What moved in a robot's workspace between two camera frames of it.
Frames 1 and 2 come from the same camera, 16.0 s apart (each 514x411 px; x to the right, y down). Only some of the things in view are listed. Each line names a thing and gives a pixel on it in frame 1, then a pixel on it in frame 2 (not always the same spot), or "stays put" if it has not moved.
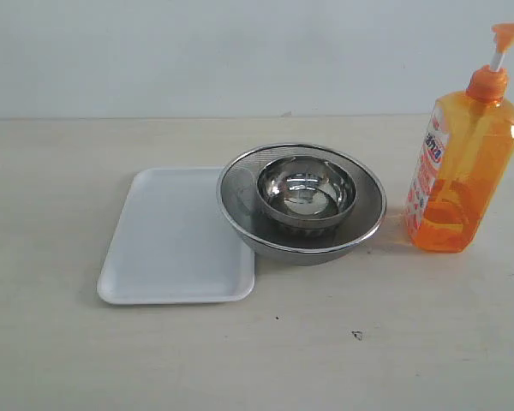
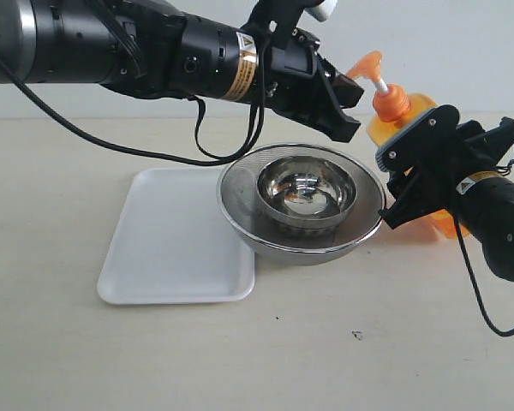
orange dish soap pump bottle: [467, 157] -> [394, 107]
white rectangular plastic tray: [173, 244] stays put
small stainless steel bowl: [306, 194] stays put
